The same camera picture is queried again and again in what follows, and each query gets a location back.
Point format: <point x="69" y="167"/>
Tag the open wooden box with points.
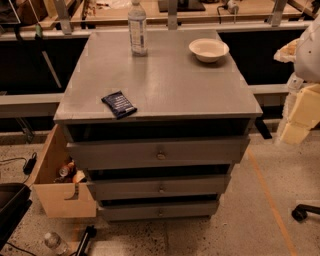
<point x="59" y="200"/>

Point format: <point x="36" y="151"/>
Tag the wooden workbench in back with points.
<point x="71" y="15"/>

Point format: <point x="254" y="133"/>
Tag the clear plastic water bottle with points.
<point x="137" y="28"/>

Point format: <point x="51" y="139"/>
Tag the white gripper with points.
<point x="309" y="56"/>

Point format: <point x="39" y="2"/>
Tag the grey drawer cabinet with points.
<point x="176" y="96"/>

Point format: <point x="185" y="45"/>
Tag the bottle inside wooden box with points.
<point x="67" y="169"/>

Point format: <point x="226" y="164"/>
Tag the white paper bowl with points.
<point x="208" y="50"/>

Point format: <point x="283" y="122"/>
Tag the grey drawer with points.
<point x="118" y="189"/>
<point x="159" y="211"/>
<point x="146" y="153"/>

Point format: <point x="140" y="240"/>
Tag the black chair caster base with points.
<point x="300" y="213"/>

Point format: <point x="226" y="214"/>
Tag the black stand on floor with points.
<point x="90" y="232"/>

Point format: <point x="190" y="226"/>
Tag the black power adapter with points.
<point x="27" y="169"/>

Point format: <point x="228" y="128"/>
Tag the water bottle on floor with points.
<point x="54" y="242"/>

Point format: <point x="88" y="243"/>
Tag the bottom grey drawer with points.
<point x="159" y="211"/>

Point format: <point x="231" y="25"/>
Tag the middle grey drawer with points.
<point x="118" y="189"/>

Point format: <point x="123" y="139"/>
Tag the black bin at left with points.
<point x="14" y="203"/>

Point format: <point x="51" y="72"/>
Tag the blue rxbar blueberry wrapper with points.
<point x="119" y="105"/>

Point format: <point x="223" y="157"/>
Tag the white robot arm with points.
<point x="304" y="53"/>

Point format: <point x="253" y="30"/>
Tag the top grey drawer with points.
<point x="146" y="153"/>

